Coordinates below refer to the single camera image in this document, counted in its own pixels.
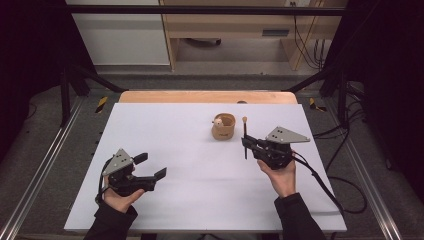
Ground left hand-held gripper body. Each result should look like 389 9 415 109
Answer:
101 148 157 198

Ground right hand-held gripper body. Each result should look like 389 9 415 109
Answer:
252 126 311 171

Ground black pen with tan end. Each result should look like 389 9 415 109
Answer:
241 116 249 160

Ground tan pen holder cup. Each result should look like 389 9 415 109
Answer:
211 112 237 141

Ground person's left hand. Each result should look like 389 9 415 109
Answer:
103 174 146 214

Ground person's right hand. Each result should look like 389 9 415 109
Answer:
257 159 298 199

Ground yellow and black tape piece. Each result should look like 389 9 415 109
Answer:
95 96 110 114
308 97 328 113

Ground black metal stand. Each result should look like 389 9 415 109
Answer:
285 64 350 128
59 63 128 128

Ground grey desk label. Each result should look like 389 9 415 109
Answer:
261 29 290 37

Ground light wooden desk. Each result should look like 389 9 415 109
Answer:
159 0 348 72

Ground white cabinet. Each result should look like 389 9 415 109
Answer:
65 0 171 66

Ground black curtain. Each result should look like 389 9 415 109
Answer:
320 0 424 203
0 0 98 163

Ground left hand-held gripper cable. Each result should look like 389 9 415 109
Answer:
95 158 113 205

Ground hand-held gripper cable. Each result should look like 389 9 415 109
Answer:
95 158 113 205
290 150 368 215

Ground right hand-held gripper cable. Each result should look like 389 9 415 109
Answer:
290 150 368 215

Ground bundle of black floor cables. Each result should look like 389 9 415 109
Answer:
313 81 366 174

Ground aluminium rail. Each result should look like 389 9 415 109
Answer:
324 99 404 240
0 96 85 240

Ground black cables at desk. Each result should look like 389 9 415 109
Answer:
291 1 327 71

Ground black horizontal frame bar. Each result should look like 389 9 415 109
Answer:
66 4 346 17

